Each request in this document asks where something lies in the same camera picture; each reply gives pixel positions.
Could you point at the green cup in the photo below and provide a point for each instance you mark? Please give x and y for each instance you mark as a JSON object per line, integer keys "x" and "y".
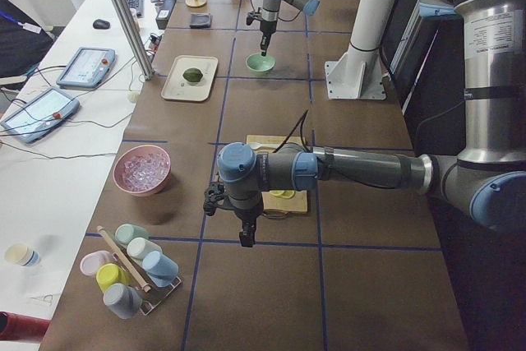
{"x": 125, "y": 233}

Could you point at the wooden rack rod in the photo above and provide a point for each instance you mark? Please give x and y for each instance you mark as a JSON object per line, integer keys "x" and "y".
{"x": 143, "y": 284}

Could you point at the paper cup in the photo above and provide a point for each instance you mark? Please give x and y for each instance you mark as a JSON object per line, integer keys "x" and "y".
{"x": 22, "y": 255}

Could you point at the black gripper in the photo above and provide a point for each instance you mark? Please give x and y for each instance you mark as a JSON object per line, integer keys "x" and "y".
{"x": 266, "y": 30}
{"x": 246, "y": 214}

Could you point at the blue cup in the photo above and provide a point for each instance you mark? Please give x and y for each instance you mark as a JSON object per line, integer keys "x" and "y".
{"x": 160, "y": 268}

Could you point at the person in black shirt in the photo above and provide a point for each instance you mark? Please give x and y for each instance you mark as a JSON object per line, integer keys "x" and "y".
{"x": 24, "y": 44}

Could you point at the green avocado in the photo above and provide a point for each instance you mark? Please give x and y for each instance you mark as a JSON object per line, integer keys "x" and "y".
{"x": 193, "y": 75}

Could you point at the wooden cutting board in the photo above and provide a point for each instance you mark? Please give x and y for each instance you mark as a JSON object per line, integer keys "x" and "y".
{"x": 276, "y": 207}

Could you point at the pink cup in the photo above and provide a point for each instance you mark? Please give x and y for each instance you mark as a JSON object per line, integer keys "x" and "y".
{"x": 91, "y": 262}

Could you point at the black computer mouse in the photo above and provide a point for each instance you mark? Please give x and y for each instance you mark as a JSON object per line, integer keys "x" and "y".
{"x": 100, "y": 24}

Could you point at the white cup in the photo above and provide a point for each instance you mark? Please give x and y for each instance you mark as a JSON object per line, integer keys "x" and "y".
{"x": 139, "y": 248}

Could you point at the near teach pendant tablet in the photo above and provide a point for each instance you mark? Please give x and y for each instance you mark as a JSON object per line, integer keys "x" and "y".
{"x": 41, "y": 115}

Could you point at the black power box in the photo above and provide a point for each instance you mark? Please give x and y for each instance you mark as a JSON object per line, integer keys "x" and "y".
{"x": 164, "y": 9}

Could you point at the aluminium frame post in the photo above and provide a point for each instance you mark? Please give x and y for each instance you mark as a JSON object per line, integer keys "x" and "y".
{"x": 133, "y": 37}

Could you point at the red object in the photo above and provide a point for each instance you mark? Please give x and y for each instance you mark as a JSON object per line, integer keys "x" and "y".
{"x": 22, "y": 328}

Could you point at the green bowl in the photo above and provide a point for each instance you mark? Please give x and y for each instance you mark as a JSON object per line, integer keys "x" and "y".
{"x": 259, "y": 64}

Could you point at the yellow cup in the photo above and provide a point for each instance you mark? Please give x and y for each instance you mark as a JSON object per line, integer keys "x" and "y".
{"x": 110, "y": 274}

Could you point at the pink bowl with ice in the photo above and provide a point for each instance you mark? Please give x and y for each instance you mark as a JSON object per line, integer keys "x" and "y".
{"x": 143, "y": 170}

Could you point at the clear acrylic cup rack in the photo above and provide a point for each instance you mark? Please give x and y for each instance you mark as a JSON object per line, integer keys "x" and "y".
{"x": 154, "y": 298}

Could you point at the white pillar mount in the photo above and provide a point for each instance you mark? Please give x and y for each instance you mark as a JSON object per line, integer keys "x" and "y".
{"x": 357, "y": 74}

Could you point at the teach pendant tablet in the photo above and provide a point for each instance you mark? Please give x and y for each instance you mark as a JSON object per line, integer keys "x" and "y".
{"x": 41, "y": 115}
{"x": 87, "y": 69}

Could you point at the far teach pendant tablet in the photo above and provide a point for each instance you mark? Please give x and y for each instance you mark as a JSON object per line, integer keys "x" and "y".
{"x": 87, "y": 69}

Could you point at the grey cup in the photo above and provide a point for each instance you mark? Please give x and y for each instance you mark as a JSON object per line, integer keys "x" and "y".
{"x": 123, "y": 300}

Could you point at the lemon slice lower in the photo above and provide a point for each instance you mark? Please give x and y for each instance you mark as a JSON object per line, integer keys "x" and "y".
{"x": 288, "y": 194}

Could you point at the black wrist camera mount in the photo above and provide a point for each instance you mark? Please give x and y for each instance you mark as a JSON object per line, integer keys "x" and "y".
{"x": 216, "y": 197}
{"x": 253, "y": 16}

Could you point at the beige rabbit tray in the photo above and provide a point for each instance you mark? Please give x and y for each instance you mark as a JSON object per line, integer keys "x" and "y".
{"x": 176, "y": 88}

